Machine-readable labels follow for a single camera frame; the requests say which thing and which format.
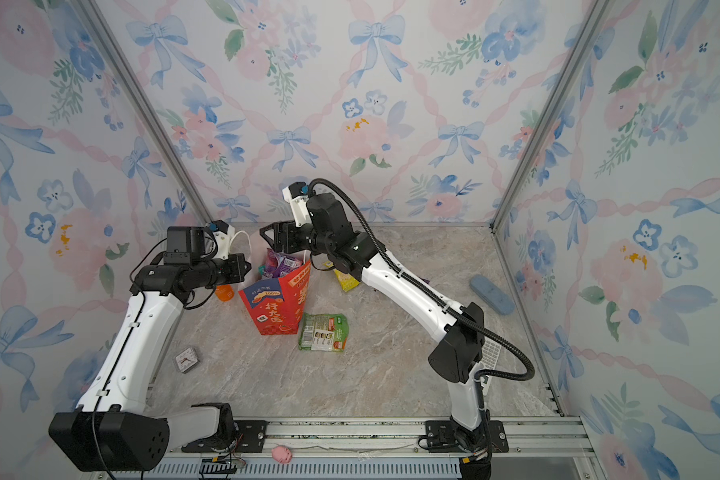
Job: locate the aluminium front rail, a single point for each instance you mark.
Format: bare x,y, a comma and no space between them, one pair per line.
387,448

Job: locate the yellow snack packet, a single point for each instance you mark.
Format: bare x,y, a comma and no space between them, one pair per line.
346,281

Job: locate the small square clock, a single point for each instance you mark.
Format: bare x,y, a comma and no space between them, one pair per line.
186,360

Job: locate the orange plastic bottle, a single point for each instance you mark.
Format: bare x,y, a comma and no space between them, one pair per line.
225,293

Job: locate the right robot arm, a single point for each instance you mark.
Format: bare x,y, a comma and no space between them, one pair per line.
458,352

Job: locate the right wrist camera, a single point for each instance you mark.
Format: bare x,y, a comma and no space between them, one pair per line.
296,196

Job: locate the pink small toy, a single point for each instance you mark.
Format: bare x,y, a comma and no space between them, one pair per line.
282,454

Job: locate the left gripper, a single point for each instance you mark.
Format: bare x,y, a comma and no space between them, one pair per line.
236,261

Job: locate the red paper gift bag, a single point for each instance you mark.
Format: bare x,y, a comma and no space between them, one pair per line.
275,306

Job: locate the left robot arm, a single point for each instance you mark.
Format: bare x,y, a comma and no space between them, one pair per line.
109,430

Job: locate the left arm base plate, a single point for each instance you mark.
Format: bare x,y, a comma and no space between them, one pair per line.
241,436

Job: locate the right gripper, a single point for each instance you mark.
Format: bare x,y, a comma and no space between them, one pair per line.
288,236

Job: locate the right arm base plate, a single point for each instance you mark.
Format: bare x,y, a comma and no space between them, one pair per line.
447,436

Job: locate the blue glasses case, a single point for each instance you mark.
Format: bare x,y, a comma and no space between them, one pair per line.
492,295

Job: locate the purple snack packet back side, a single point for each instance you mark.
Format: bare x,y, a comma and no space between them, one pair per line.
278,265

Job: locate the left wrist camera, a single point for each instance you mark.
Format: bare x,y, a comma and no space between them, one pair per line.
189,245

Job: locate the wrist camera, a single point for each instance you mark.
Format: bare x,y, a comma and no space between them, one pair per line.
189,245
296,196

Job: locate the small green snack packet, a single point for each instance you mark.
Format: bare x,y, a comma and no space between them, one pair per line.
323,333

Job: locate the white calculator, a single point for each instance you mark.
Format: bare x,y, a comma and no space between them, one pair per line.
491,352

